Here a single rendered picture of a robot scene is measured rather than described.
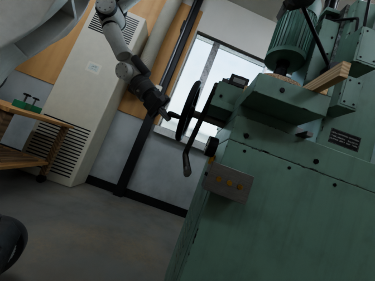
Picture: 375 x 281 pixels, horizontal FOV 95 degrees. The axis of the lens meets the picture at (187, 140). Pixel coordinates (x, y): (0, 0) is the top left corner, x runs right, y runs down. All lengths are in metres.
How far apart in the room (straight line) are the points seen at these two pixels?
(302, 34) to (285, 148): 0.56
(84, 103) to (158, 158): 0.90
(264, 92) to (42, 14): 0.53
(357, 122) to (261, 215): 0.56
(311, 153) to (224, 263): 0.44
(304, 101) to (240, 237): 0.44
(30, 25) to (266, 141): 0.65
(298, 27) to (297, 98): 0.52
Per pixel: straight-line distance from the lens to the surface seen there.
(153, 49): 2.14
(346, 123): 0.93
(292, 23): 1.05
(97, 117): 1.85
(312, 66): 0.98
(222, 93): 0.75
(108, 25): 0.89
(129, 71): 0.76
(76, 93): 1.98
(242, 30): 2.69
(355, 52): 0.94
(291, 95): 0.57
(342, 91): 0.83
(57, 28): 0.62
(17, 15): 0.53
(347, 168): 0.76
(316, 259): 0.74
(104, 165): 2.10
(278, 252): 0.68
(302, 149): 0.67
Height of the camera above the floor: 0.59
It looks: 7 degrees up
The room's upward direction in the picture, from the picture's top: 21 degrees clockwise
